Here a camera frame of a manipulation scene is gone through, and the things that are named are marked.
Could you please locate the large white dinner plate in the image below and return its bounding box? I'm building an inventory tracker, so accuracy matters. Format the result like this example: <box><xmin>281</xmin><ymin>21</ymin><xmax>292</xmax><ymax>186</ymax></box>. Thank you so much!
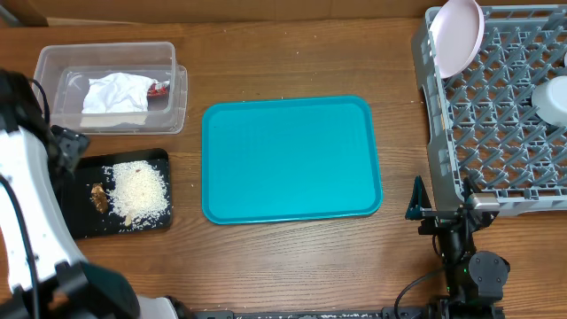
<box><xmin>429</xmin><ymin>0</ymin><xmax>485</xmax><ymax>79</ymax></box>

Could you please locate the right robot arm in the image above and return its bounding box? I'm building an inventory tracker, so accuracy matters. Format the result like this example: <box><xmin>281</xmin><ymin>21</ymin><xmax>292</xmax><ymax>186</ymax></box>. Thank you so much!
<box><xmin>393</xmin><ymin>176</ymin><xmax>510</xmax><ymax>319</ymax></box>

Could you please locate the black plastic tray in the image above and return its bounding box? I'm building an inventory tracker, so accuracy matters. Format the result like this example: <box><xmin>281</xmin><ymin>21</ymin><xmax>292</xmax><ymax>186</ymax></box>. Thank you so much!
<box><xmin>56</xmin><ymin>148</ymin><xmax>173</xmax><ymax>239</ymax></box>

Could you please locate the white napkin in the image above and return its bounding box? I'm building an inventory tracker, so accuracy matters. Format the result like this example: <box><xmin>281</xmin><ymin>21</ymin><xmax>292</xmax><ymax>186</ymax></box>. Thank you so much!
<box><xmin>82</xmin><ymin>73</ymin><xmax>158</xmax><ymax>114</ymax></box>

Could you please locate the pile of white rice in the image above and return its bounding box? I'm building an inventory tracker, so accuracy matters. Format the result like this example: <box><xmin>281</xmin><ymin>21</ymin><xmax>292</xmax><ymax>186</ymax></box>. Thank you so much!
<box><xmin>104</xmin><ymin>160</ymin><xmax>171</xmax><ymax>231</ymax></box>

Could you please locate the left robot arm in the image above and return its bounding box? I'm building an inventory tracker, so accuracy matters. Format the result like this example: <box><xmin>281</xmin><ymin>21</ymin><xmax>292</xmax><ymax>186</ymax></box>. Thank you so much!
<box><xmin>1</xmin><ymin>70</ymin><xmax>191</xmax><ymax>319</ymax></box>

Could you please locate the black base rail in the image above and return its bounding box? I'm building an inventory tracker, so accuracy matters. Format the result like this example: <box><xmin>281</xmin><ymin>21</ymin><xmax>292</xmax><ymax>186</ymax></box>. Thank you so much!
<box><xmin>190</xmin><ymin>306</ymin><xmax>506</xmax><ymax>319</ymax></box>

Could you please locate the red sauce packet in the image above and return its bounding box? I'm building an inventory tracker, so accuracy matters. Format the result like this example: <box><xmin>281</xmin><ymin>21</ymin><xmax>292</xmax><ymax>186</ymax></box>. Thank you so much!
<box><xmin>147</xmin><ymin>81</ymin><xmax>170</xmax><ymax>98</ymax></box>

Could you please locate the grey dishwasher rack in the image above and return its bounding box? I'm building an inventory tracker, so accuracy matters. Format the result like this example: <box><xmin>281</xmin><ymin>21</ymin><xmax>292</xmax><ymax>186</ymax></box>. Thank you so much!
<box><xmin>411</xmin><ymin>4</ymin><xmax>566</xmax><ymax>216</ymax></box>

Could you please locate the grey ceramic bowl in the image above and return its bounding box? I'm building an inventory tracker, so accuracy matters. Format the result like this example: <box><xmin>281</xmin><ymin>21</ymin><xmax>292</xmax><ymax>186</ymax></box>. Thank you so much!
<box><xmin>532</xmin><ymin>75</ymin><xmax>567</xmax><ymax>127</ymax></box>

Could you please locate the teal serving tray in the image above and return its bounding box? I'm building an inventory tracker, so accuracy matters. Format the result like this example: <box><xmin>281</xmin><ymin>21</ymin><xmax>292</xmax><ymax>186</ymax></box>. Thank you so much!
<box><xmin>201</xmin><ymin>96</ymin><xmax>384</xmax><ymax>225</ymax></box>

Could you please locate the brown food scrap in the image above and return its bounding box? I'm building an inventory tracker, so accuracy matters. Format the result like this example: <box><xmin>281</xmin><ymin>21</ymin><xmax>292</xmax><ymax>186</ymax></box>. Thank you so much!
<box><xmin>90</xmin><ymin>183</ymin><xmax>109</xmax><ymax>214</ymax></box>

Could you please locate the clear plastic storage bin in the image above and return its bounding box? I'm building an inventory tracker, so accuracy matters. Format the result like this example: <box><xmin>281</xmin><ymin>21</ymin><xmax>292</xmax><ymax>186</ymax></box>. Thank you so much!
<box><xmin>34</xmin><ymin>42</ymin><xmax>189</xmax><ymax>135</ymax></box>

